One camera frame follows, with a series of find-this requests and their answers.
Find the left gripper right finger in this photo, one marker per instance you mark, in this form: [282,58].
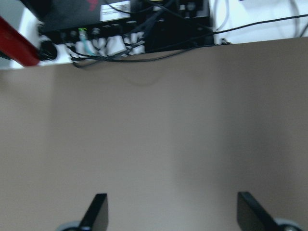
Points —
[251,216]

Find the red cylindrical bottle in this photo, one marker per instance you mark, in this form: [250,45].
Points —
[17,47]

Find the black mini computer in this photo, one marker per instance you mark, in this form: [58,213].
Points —
[66,14]

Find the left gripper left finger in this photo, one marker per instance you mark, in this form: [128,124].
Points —
[96,217]

